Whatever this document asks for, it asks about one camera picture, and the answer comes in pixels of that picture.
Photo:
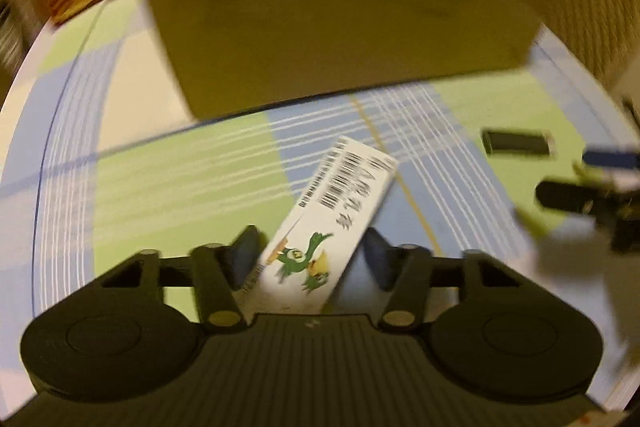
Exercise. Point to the white box green bird print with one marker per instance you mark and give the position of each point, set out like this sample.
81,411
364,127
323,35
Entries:
325,227

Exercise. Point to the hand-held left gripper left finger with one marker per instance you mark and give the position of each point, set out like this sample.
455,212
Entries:
245,257

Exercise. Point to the cardboard box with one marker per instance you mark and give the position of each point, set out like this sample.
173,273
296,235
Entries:
340,17

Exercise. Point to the small black rectangular object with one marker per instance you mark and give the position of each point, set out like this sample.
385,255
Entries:
517,143

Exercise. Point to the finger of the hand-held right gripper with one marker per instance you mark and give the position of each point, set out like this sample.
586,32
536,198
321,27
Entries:
570,197
612,159

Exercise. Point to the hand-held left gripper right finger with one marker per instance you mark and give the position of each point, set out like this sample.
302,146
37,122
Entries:
380,259

